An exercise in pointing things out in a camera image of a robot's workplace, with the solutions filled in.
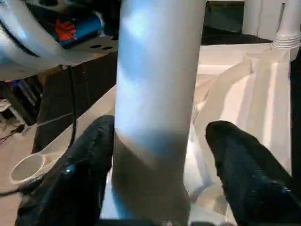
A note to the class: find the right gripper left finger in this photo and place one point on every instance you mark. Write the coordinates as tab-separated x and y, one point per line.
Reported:
70	179

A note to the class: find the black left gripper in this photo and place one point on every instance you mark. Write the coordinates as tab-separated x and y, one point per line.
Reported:
80	28

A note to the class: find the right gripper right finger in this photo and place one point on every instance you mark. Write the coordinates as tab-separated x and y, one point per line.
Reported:
254	179

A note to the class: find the white plastic table top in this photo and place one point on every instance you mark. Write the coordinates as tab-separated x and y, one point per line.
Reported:
247	106

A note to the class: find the white plastic table leg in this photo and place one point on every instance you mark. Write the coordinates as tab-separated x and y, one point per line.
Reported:
155	82
288	23

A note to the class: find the white stool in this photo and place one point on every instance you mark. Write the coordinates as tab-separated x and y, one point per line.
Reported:
11	113

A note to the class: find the black metal rack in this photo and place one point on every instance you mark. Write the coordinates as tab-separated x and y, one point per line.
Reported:
26	99

